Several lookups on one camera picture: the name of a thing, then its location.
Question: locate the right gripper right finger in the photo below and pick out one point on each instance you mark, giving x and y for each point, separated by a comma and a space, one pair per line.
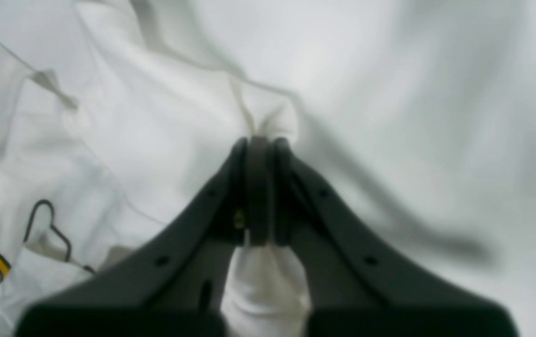
359, 285

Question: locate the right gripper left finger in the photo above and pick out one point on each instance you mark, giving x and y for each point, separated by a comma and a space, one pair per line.
173, 285

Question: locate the white printed T-shirt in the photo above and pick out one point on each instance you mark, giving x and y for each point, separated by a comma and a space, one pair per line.
420, 113

